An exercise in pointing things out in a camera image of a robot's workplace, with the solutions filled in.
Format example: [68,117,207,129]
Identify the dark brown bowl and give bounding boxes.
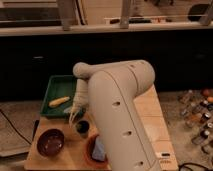
[37,129,64,157]

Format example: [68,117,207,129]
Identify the spice bottles on floor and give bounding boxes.
[179,90,213,145]

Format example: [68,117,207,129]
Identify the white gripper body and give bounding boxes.
[71,79,88,113]

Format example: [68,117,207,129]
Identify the blue sponge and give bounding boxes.
[92,136,106,162]

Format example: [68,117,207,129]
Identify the green plastic tray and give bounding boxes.
[40,75,77,118]

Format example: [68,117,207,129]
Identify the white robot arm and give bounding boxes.
[73,60,161,171]

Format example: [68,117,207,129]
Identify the black cable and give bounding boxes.
[0,109,33,146]

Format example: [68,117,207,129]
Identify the orange plate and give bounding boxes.
[84,134,108,169]

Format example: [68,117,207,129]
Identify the yellow corn cob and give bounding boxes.
[48,96,70,108]

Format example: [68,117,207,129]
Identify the wooden table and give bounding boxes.
[24,86,178,171]

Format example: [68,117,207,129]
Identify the metal cup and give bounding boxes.
[76,120,90,138]

